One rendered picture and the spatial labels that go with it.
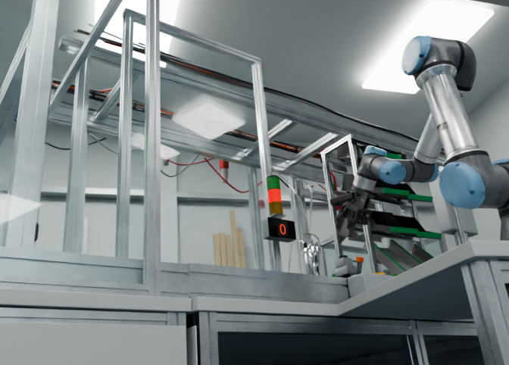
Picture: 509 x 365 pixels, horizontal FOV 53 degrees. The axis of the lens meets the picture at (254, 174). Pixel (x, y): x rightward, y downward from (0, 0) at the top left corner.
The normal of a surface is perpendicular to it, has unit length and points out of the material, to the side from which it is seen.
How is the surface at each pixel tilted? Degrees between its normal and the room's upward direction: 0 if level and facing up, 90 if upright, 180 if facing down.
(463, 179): 99
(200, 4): 180
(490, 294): 90
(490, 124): 90
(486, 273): 90
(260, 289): 90
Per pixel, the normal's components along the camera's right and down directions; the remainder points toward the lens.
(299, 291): 0.58, -0.38
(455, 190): -0.92, 0.08
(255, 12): 0.08, 0.90
